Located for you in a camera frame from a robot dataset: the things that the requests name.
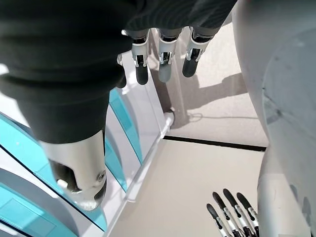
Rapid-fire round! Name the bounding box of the white medical cart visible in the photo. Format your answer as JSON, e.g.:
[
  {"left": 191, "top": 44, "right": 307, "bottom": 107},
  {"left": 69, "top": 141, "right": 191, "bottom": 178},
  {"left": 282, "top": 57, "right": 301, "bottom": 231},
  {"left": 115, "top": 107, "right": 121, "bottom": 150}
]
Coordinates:
[{"left": 0, "top": 49, "right": 178, "bottom": 237}]

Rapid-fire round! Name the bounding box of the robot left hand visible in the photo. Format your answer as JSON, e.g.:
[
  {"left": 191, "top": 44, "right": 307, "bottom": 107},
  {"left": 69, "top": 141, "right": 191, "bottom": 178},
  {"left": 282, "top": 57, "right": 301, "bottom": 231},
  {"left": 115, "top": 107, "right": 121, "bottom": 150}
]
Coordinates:
[{"left": 206, "top": 188, "right": 260, "bottom": 237}]

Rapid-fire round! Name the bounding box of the blue front cart drawer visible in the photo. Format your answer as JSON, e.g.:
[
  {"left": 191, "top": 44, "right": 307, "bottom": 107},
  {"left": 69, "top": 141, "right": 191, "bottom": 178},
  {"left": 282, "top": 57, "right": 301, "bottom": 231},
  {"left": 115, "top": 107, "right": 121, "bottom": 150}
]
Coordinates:
[
  {"left": 0, "top": 111, "right": 107, "bottom": 233},
  {"left": 108, "top": 87, "right": 144, "bottom": 170},
  {"left": 0, "top": 184, "right": 83, "bottom": 237}
]

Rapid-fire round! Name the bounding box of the thin floor cable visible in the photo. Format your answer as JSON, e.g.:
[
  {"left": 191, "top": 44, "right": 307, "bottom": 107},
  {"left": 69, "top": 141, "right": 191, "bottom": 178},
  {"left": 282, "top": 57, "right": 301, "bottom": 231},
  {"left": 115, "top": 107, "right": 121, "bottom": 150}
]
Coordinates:
[{"left": 187, "top": 112, "right": 261, "bottom": 122}]

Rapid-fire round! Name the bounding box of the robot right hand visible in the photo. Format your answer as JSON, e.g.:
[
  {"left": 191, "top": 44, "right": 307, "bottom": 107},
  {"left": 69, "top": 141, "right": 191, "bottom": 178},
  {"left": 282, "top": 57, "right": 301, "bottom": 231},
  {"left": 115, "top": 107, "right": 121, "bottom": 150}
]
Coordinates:
[{"left": 0, "top": 0, "right": 237, "bottom": 211}]

